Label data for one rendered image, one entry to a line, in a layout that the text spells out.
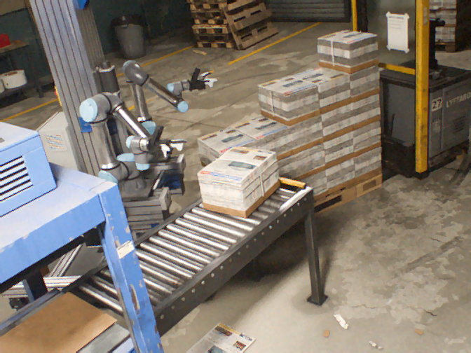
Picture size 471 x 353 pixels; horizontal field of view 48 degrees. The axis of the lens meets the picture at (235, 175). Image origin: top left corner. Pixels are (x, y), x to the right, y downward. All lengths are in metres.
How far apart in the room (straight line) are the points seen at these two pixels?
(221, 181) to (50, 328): 1.09
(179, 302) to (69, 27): 1.71
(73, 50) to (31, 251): 1.86
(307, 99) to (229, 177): 1.30
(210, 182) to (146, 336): 1.09
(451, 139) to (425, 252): 1.37
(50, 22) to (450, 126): 3.27
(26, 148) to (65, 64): 1.64
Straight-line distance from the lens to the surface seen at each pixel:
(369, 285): 3.60
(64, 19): 3.29
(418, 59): 4.35
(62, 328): 2.46
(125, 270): 1.86
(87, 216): 1.71
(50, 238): 1.66
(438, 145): 4.83
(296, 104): 3.84
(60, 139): 3.49
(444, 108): 4.76
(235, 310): 3.50
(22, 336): 2.52
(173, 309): 2.41
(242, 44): 9.79
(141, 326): 2.01
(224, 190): 2.83
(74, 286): 2.68
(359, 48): 4.13
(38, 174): 1.79
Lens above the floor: 2.27
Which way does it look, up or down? 26 degrees down
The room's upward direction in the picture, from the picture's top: 9 degrees counter-clockwise
